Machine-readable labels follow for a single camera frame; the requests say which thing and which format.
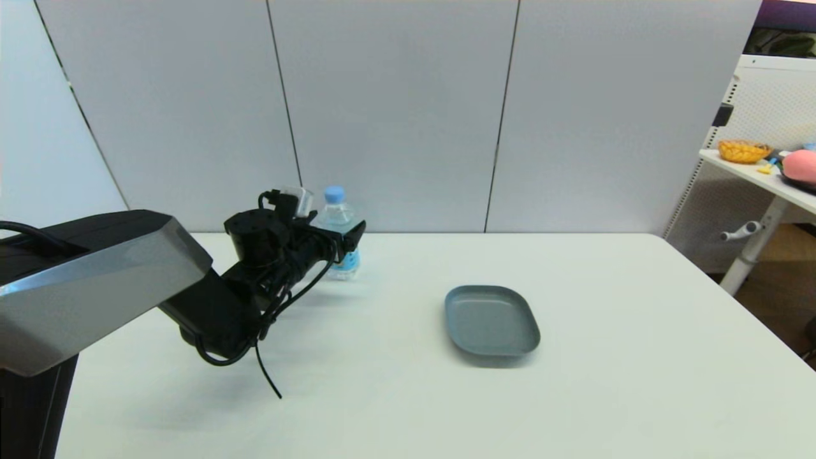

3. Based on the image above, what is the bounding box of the white perforated pegboard panel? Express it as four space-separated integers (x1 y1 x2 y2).
663 55 816 275

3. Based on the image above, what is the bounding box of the grey desk crank handle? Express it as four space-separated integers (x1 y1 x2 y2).
720 221 763 243

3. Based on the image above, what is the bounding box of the clear soda water bottle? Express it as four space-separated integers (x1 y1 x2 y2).
316 186 362 282

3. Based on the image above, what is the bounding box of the pink round plush object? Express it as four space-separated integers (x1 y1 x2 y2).
782 150 816 185

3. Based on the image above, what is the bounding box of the orange woven basket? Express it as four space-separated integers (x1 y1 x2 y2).
718 140 773 164

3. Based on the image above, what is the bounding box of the black dish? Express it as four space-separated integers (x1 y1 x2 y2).
776 167 816 195

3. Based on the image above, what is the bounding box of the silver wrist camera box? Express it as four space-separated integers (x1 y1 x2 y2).
273 186 316 219

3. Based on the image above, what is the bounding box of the white height-adjustable desk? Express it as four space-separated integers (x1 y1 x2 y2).
699 149 816 297

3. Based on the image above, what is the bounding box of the grey rounded plastic plate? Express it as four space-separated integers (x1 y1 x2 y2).
444 285 541 356

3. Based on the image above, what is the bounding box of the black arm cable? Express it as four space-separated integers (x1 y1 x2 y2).
194 239 339 400

